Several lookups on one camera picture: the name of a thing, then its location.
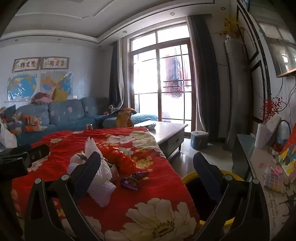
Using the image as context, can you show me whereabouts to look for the framed calligraphy poster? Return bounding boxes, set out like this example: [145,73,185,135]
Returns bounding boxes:
[40,57,70,70]
[12,57,41,73]

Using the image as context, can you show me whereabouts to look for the blue sofa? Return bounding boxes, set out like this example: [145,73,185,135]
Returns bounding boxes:
[0,97,159,145]

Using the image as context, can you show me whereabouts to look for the wall television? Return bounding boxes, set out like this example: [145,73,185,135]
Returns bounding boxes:
[257,22,296,78]

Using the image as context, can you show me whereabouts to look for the grey standing air conditioner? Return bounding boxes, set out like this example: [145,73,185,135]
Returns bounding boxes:
[223,35,252,151]

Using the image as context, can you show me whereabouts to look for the world map poster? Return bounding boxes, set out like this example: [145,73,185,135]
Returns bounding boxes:
[7,74,38,102]

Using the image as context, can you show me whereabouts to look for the clear plastic bead box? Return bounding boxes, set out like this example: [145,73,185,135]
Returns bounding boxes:
[263,164,284,193]

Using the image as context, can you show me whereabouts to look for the glass balcony door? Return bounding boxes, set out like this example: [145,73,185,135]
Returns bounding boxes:
[129,23,197,131]

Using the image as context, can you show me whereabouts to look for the blue stool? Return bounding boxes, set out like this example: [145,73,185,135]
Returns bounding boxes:
[191,130,209,151]

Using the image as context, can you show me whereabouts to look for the white snack packet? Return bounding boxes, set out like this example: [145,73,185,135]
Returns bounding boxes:
[84,137,103,163]

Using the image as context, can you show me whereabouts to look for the black tv cable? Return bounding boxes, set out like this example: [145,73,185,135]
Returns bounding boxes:
[279,76,296,109]

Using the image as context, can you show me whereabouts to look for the red berry branches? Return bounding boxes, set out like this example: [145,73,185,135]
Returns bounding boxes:
[260,97,282,126]

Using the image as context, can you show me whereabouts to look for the dark blue curtain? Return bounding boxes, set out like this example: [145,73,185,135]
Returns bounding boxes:
[109,39,126,109]

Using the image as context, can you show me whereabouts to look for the white canvas board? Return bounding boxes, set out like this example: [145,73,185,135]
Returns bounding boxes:
[266,116,281,146]

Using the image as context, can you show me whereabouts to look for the black wire hoop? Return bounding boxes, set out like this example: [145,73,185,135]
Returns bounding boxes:
[276,120,291,149]

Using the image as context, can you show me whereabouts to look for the country map poster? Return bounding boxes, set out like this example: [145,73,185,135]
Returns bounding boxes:
[40,72,73,96]

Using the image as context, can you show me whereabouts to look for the white tissue packet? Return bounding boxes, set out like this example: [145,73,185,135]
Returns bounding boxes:
[88,160,117,208]

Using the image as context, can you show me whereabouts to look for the tv cabinet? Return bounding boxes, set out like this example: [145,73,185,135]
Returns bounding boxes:
[232,134,296,241]

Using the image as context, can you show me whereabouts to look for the dark clothes pile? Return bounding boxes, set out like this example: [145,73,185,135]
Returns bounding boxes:
[103,104,121,115]

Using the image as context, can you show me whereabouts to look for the hanging laundry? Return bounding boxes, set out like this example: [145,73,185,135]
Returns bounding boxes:
[163,52,192,98]

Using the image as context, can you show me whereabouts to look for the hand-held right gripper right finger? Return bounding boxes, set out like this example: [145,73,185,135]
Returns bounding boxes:
[192,152,271,241]

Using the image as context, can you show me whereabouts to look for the grey curtain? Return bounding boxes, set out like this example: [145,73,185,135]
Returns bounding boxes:
[187,15,228,142]

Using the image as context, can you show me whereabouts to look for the white cloth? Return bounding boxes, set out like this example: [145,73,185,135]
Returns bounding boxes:
[0,120,18,151]

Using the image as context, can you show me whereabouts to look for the red plastic bag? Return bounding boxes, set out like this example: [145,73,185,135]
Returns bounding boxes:
[102,145,137,179]

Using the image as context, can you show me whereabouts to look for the yellow bin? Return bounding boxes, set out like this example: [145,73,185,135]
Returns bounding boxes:
[181,170,245,229]

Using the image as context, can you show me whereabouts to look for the colourful painting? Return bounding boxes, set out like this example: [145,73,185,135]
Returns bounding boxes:
[279,137,296,176]

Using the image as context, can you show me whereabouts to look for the orange paper bag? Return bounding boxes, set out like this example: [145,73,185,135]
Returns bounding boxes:
[116,107,137,127]

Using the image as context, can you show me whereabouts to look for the yellow artificial flowers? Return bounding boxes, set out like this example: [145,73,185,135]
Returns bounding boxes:
[216,15,245,37]

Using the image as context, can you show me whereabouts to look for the pink clothes pile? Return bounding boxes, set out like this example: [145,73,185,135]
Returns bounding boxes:
[31,92,53,104]

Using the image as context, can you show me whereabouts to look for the white vase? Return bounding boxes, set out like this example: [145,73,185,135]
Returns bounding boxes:
[254,123,268,149]

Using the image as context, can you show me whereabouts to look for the red floral blanket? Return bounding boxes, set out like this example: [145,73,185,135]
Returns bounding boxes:
[10,126,201,241]

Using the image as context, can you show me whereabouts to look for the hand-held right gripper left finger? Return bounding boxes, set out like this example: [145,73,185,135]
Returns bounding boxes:
[24,152,107,241]

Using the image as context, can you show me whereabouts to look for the purple wrapper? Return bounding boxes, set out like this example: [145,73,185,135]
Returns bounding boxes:
[121,171,150,192]

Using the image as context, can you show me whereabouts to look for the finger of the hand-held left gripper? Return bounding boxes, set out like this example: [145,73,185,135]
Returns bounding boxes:
[27,144,50,163]

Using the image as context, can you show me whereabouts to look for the yellow cushion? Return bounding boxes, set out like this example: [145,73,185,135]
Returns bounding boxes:
[53,88,68,102]

